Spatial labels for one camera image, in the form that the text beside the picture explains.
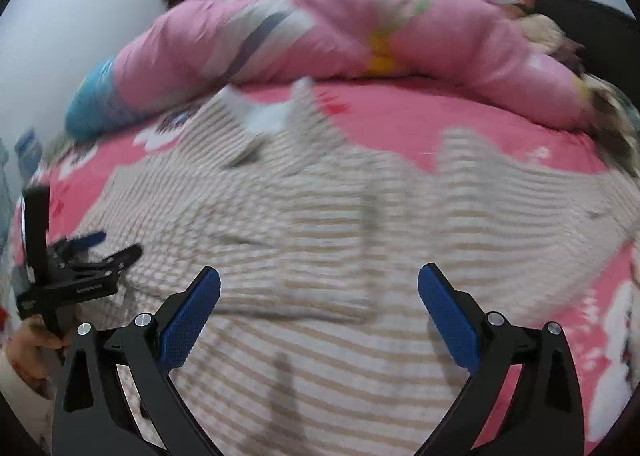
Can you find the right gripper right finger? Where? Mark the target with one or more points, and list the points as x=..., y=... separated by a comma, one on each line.
x=544, y=416

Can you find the pile of clothes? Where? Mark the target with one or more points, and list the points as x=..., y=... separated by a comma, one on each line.
x=600, y=44

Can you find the blue capped water jug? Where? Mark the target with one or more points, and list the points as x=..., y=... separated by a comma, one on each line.
x=28, y=150

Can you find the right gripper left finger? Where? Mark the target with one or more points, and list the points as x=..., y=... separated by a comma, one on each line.
x=91, y=412

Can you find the beige white houndstooth knit coat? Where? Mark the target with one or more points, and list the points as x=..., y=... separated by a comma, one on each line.
x=320, y=344

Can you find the pink and blue quilt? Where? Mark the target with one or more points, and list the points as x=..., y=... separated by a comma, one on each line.
x=201, y=45

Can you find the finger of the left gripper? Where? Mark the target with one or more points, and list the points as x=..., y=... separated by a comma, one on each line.
x=117, y=262
x=86, y=242

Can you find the left hand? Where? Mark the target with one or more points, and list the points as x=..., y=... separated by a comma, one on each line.
x=25, y=348

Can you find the pink floral bed sheet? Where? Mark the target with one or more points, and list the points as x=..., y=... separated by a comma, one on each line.
x=404, y=118

